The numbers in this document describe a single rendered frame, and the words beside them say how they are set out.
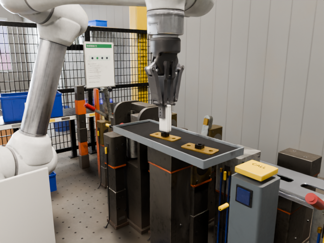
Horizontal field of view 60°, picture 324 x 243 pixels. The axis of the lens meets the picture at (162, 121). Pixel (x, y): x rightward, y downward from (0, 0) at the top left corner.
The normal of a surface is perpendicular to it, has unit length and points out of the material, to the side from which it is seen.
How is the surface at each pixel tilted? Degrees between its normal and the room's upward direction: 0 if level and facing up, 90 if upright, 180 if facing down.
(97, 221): 0
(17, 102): 90
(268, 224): 90
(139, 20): 90
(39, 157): 97
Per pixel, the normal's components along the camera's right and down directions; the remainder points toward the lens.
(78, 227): 0.00, -0.97
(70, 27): 0.80, 0.40
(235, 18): -0.69, 0.17
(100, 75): 0.63, 0.18
